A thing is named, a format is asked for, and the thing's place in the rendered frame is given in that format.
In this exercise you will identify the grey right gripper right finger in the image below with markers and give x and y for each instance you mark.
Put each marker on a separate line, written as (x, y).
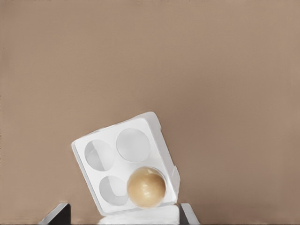
(187, 213)

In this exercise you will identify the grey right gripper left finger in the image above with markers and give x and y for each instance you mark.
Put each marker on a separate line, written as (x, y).
(59, 214)

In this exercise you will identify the tan egg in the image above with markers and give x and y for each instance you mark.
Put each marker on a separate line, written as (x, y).
(146, 188)

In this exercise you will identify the white egg box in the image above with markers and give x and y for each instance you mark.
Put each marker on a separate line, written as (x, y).
(131, 150)

